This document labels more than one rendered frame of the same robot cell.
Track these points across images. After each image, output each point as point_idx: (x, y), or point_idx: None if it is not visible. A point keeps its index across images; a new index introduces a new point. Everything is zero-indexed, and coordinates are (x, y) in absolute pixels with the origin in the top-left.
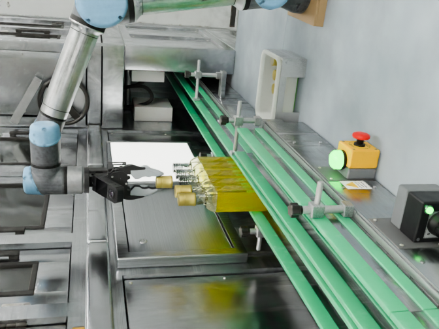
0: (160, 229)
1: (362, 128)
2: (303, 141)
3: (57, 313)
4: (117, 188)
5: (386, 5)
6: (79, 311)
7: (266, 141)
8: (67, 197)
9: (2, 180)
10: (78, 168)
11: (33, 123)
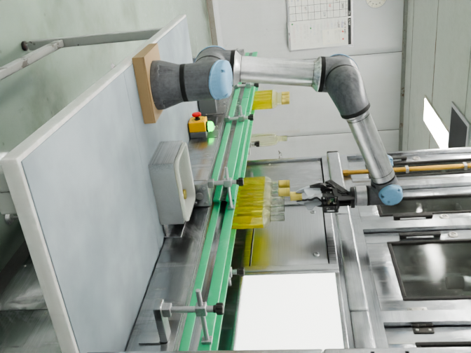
0: (299, 221)
1: (184, 122)
2: (200, 157)
3: (357, 183)
4: (329, 179)
5: (172, 53)
6: (347, 184)
7: (220, 168)
8: (379, 278)
9: (458, 305)
10: (357, 186)
11: (390, 157)
